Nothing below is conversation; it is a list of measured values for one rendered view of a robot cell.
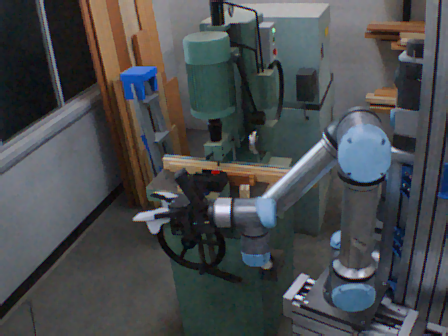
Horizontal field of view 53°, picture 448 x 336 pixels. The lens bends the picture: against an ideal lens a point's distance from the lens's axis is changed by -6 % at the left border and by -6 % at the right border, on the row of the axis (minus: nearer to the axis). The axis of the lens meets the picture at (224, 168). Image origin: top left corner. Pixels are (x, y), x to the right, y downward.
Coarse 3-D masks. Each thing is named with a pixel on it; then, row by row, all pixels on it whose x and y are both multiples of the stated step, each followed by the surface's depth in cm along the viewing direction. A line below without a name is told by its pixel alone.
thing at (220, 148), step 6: (222, 132) 202; (228, 132) 201; (222, 138) 196; (228, 138) 198; (204, 144) 193; (210, 144) 192; (216, 144) 192; (222, 144) 193; (228, 144) 199; (210, 150) 193; (216, 150) 191; (222, 150) 193; (228, 150) 200; (216, 156) 193; (222, 156) 194
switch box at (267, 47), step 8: (264, 24) 197; (272, 24) 196; (256, 32) 195; (264, 32) 194; (256, 40) 197; (264, 40) 195; (272, 40) 197; (264, 48) 197; (272, 48) 199; (264, 56) 199; (272, 56) 200
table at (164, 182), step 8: (160, 176) 207; (168, 176) 207; (152, 184) 202; (160, 184) 201; (168, 184) 201; (176, 184) 200; (256, 184) 194; (264, 184) 194; (152, 192) 199; (232, 192) 191; (256, 192) 189; (152, 200) 201; (160, 200) 200; (288, 208) 186; (280, 216) 181
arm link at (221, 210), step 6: (222, 198) 121; (228, 198) 121; (216, 204) 119; (222, 204) 119; (228, 204) 118; (216, 210) 118; (222, 210) 118; (228, 210) 118; (216, 216) 118; (222, 216) 118; (228, 216) 117; (216, 222) 119; (222, 222) 118; (228, 222) 118
